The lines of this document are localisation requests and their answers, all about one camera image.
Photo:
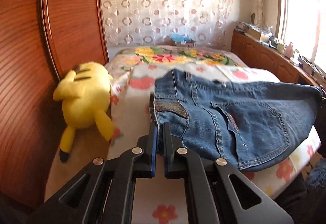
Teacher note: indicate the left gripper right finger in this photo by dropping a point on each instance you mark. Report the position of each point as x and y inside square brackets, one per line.
[182, 163]

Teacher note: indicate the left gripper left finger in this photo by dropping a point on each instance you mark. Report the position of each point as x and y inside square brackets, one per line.
[137, 162]

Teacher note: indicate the blue denim jeans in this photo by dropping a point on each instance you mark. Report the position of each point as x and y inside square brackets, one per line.
[253, 125]

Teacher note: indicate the yellow Pikachu plush toy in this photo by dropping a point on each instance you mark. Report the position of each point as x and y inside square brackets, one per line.
[85, 96]

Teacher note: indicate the floral bed cover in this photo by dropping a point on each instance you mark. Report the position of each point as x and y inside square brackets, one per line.
[126, 59]

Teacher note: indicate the cardboard box with blue cloth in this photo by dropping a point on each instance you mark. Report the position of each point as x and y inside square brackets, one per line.
[182, 41]

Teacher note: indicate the wooden side cabinet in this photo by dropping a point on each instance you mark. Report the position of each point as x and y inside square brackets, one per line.
[256, 55]

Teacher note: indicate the cardboard box on cabinet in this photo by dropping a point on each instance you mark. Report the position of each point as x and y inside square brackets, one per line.
[259, 35]

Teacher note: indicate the white cup on cabinet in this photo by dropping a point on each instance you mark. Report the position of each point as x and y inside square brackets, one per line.
[281, 47]

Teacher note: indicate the pink bottle on cabinet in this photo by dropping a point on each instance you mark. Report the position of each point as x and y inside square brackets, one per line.
[288, 52]

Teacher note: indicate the pink circle pattern curtain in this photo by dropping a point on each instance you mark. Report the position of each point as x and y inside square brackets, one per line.
[155, 22]

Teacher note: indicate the wooden slatted wardrobe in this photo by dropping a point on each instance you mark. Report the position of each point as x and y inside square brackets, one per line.
[41, 40]

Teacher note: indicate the window with wooden frame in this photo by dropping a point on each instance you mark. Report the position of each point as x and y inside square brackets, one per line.
[302, 23]

